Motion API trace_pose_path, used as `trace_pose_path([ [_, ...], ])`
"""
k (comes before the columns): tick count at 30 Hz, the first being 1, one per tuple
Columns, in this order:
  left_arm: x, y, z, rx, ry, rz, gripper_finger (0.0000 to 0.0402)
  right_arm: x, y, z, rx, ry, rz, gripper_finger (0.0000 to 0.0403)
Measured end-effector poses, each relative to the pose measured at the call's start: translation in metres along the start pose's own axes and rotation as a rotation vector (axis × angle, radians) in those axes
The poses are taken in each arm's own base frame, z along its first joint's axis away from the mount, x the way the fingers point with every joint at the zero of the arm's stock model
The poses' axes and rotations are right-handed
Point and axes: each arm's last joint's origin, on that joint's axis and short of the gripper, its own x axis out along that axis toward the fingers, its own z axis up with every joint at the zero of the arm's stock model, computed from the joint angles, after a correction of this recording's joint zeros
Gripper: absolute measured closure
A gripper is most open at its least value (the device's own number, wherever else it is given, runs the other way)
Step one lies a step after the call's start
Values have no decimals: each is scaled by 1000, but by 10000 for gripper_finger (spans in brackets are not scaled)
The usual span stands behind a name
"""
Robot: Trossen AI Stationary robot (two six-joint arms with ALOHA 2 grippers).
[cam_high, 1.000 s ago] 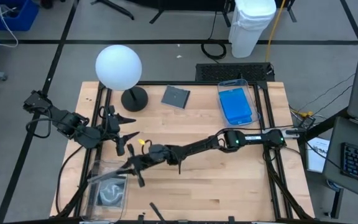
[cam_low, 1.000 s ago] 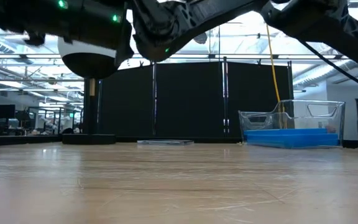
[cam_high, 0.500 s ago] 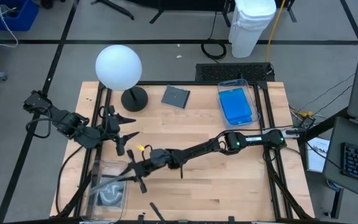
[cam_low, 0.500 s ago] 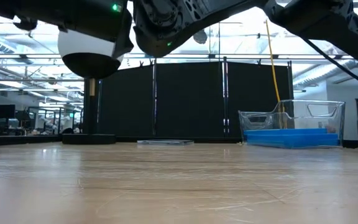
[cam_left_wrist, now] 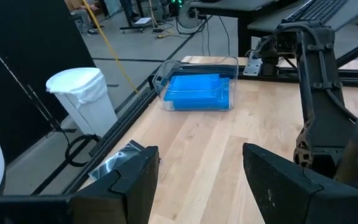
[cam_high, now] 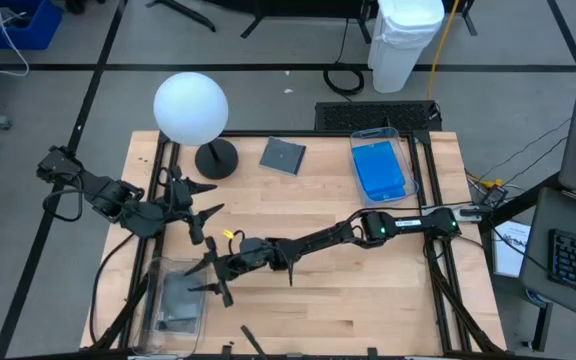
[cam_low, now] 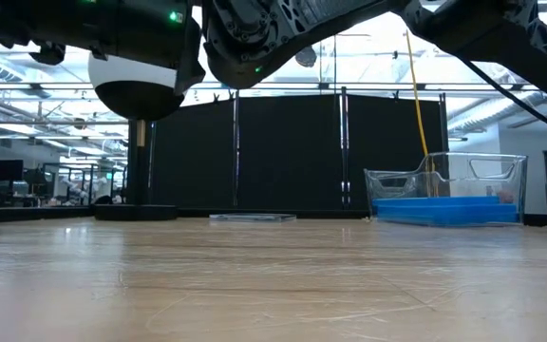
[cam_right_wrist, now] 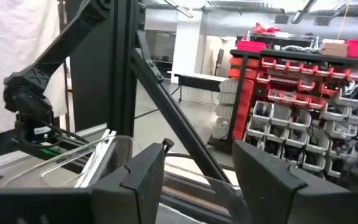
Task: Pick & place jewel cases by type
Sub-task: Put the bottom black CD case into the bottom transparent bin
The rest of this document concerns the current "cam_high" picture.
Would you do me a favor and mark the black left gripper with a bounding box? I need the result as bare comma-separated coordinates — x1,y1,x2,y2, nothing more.
160,165,226,246

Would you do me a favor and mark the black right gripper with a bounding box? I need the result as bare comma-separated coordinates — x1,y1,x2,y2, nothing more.
183,236,249,308

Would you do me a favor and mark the clear plastic bin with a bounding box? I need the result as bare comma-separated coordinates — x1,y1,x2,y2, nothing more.
130,257,209,359
348,126,419,210

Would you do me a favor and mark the blue jewel case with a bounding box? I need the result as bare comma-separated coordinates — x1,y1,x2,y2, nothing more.
351,140,408,199
367,179,416,203

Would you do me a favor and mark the white globe lamp black base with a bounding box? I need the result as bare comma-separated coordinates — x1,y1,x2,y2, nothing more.
152,71,240,182

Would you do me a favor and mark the black perforated metal box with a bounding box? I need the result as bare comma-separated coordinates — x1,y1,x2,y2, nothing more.
313,100,443,133

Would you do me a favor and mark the blue storage crate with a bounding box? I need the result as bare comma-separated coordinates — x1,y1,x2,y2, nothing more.
0,0,64,52

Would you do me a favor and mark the white trash bin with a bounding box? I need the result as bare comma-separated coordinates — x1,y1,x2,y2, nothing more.
366,0,446,95

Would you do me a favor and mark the small black controller box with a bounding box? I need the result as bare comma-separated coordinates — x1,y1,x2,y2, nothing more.
482,185,510,207

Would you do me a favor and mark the white paper sheet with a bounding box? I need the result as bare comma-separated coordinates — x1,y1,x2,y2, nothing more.
491,219,533,279

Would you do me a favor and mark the grey desk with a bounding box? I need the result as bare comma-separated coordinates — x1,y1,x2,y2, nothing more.
517,187,576,329

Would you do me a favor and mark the black strap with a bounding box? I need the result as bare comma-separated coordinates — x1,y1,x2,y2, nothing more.
239,324,270,359

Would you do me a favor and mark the black left base cable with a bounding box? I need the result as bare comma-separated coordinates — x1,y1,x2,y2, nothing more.
89,232,140,347

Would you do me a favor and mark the black aluminium table frame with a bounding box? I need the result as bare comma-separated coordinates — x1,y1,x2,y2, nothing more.
80,130,507,357

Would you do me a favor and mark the black coiled floor cable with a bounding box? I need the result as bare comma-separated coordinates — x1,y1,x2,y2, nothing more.
322,18,366,98

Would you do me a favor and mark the long yellow cable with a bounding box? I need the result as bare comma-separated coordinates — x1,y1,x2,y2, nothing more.
426,0,463,101

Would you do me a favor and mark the short yellow cable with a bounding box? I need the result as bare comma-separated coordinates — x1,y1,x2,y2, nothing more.
467,174,507,190

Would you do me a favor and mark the thin black floor cable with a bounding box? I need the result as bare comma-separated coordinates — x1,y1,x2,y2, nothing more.
487,117,573,191

